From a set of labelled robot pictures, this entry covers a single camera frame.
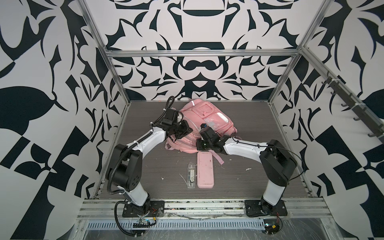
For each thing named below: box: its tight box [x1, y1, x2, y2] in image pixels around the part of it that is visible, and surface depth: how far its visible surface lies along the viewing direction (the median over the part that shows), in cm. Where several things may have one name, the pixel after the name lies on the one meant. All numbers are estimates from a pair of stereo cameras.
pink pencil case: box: [197, 150, 214, 189], surface depth 87 cm
